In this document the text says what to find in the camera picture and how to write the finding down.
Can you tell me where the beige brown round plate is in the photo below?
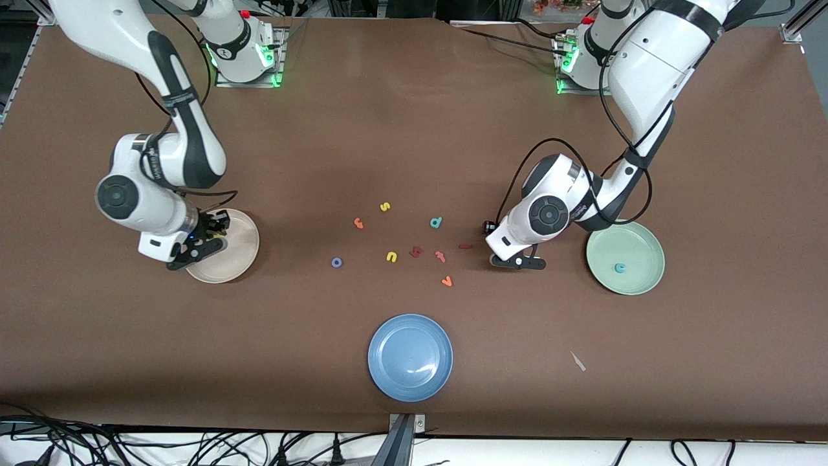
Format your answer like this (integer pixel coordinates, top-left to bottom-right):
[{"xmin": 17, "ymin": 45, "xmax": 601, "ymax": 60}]
[{"xmin": 184, "ymin": 208, "xmax": 260, "ymax": 284}]

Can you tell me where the blue round plate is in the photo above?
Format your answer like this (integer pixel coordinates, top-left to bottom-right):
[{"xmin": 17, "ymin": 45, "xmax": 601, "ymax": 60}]
[{"xmin": 367, "ymin": 314, "xmax": 453, "ymax": 403}]

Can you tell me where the light green round plate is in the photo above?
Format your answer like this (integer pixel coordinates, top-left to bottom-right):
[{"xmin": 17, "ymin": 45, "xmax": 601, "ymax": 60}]
[{"xmin": 586, "ymin": 219, "xmax": 666, "ymax": 296}]

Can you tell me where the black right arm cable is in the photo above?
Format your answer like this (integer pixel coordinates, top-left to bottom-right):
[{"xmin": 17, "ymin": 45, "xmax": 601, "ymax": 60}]
[{"xmin": 133, "ymin": 0, "xmax": 239, "ymax": 214}]

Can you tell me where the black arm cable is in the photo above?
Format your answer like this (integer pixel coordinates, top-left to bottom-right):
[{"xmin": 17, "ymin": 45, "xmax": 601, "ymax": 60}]
[
  {"xmin": 133, "ymin": 0, "xmax": 239, "ymax": 214},
  {"xmin": 495, "ymin": 3, "xmax": 796, "ymax": 227}
]

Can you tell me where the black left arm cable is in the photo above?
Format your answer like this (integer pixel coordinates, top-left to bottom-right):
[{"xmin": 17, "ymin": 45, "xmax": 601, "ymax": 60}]
[{"xmin": 495, "ymin": 3, "xmax": 796, "ymax": 227}]

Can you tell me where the black table cable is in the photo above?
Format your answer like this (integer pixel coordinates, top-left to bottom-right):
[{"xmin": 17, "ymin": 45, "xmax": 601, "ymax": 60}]
[{"xmin": 463, "ymin": 18, "xmax": 563, "ymax": 54}]

